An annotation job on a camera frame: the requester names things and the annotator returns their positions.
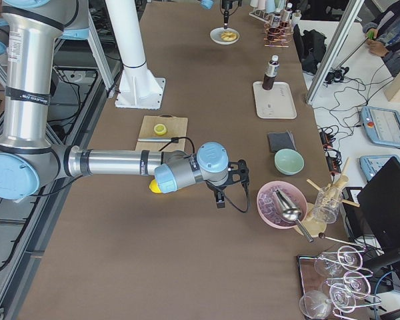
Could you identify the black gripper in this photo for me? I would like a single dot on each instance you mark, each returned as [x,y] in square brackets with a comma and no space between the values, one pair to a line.
[216,186]
[225,5]

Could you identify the twisted ring donut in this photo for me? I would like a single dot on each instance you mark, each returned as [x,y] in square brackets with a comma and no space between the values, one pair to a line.
[228,36]

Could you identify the white shallow bowl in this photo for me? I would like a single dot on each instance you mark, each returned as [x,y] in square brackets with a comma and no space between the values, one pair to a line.
[215,35]

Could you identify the dark tea bottle on tray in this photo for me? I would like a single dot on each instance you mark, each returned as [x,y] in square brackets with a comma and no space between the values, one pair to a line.
[271,73]

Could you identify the cream rabbit tray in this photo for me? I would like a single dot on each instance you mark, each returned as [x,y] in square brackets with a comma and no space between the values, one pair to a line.
[276,103]

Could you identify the wine glass rack tray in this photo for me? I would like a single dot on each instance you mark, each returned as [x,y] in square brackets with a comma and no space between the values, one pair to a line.
[335,284]

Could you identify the pink ice bucket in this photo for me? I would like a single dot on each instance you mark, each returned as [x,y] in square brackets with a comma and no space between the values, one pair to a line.
[267,208]

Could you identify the yellow lemon lower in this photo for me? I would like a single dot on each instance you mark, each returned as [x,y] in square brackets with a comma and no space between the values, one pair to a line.
[154,187]

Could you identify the steel ice scoop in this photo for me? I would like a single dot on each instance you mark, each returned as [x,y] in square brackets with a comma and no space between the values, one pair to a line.
[290,212]

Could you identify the mint green bowl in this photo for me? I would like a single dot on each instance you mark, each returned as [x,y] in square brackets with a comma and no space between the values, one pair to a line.
[288,161]

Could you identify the grey folded cloth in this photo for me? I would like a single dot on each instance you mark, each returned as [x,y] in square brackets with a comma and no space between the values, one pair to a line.
[281,140]

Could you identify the halved lemon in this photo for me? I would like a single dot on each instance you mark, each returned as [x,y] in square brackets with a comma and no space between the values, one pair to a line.
[160,129]

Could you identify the wooden cutting board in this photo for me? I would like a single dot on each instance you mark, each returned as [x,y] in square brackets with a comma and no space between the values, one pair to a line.
[176,127]

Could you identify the round wooden coaster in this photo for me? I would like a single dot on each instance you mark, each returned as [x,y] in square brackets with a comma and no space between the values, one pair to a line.
[314,226]

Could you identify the glass pitcher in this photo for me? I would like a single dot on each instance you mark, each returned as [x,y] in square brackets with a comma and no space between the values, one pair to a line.
[326,207]

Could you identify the wooden stand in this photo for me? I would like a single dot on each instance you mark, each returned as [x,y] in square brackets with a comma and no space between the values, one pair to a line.
[340,183]

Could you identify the blue teach pendant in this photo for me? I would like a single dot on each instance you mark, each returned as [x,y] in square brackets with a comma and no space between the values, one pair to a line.
[382,126]
[371,164]

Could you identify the seated person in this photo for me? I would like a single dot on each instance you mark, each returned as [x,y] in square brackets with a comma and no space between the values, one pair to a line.
[383,37]

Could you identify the black monitor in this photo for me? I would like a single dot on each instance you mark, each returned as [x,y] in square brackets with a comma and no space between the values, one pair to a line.
[380,204]

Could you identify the bottle in wire rack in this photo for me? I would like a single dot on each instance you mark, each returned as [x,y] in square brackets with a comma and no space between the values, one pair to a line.
[275,20]

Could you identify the copper wire bottle rack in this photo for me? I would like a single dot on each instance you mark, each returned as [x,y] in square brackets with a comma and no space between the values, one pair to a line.
[280,36]

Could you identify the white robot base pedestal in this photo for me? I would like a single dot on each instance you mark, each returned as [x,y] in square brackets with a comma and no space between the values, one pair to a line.
[138,87]

